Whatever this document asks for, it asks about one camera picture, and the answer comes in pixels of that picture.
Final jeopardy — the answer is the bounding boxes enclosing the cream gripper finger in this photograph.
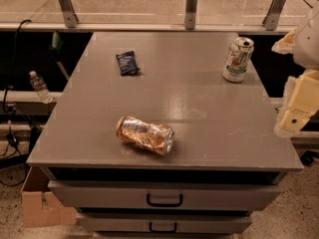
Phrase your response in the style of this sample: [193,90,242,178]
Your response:
[271,29,296,55]
[274,69,319,138]

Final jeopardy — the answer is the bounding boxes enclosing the white green 7up can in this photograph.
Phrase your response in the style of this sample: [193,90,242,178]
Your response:
[222,37,254,83]

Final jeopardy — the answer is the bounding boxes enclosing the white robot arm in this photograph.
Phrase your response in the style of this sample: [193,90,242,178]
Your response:
[271,5,319,138]

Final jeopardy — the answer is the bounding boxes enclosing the crushed orange soda can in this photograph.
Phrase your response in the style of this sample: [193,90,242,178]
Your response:
[117,116,174,155]

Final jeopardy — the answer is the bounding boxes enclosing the dark blue rxbar wrapper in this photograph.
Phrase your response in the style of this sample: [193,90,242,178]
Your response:
[116,51,140,76]

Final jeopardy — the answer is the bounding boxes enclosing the grey metal drawer cabinet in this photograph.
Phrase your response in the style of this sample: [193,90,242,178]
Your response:
[29,32,302,239]

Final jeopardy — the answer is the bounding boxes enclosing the grey drawer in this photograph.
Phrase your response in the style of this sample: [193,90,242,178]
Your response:
[49,180,280,211]
[77,213,252,234]

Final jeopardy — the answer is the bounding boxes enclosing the clear plastic water bottle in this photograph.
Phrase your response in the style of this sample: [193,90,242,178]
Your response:
[29,71,53,104]

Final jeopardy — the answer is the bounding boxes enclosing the top grey drawer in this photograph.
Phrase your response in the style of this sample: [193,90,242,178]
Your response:
[49,180,280,211]

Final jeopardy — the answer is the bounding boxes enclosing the brown cardboard box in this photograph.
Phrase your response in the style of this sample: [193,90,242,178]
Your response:
[21,167,77,228]

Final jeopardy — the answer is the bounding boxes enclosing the right metal bracket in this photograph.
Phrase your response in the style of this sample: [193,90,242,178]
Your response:
[262,0,286,31]

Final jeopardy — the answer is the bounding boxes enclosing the metal bracket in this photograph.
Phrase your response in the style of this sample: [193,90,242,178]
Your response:
[184,0,197,30]
[262,0,286,31]
[58,0,79,28]

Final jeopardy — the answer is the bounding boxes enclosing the middle metal bracket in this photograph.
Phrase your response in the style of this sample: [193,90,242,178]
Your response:
[184,0,197,30]

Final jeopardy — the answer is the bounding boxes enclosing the left metal bracket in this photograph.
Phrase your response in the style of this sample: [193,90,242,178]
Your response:
[58,0,79,28]

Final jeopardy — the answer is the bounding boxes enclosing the green handled tool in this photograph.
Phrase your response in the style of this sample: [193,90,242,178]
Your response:
[49,31,70,80]

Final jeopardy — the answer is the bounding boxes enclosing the black cable on left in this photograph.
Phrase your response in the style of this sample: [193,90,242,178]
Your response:
[1,18,33,115]

